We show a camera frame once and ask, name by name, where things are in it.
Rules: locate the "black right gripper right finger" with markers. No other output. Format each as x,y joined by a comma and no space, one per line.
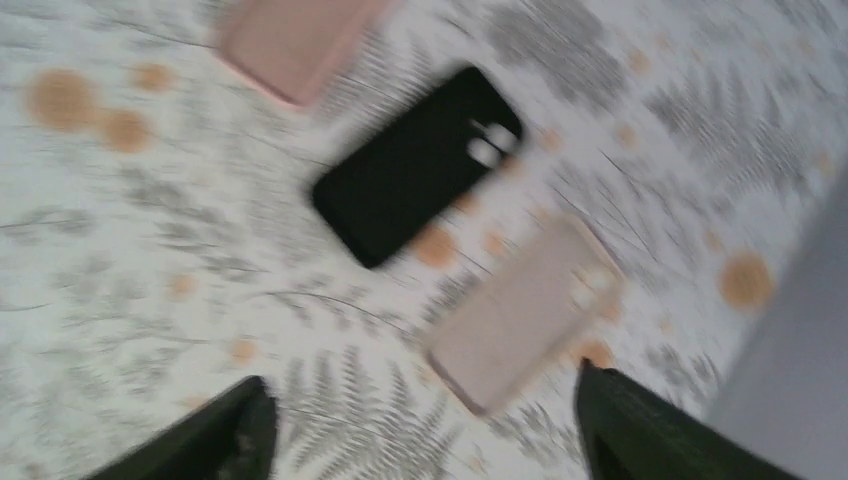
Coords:
629,432

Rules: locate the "dark phone case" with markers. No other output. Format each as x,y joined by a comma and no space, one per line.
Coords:
389,188

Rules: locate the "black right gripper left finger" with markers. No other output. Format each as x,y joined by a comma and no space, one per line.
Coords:
232,436

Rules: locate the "floral patterned table mat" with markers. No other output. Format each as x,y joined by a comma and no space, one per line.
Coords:
158,243

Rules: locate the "pink silicone phone case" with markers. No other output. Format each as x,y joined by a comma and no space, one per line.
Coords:
291,50

